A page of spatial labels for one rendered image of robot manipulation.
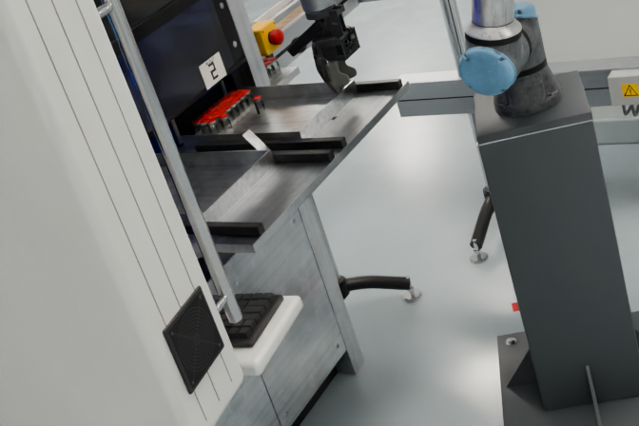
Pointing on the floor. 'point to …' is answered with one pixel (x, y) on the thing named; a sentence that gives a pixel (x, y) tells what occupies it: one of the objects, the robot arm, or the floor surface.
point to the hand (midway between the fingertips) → (337, 90)
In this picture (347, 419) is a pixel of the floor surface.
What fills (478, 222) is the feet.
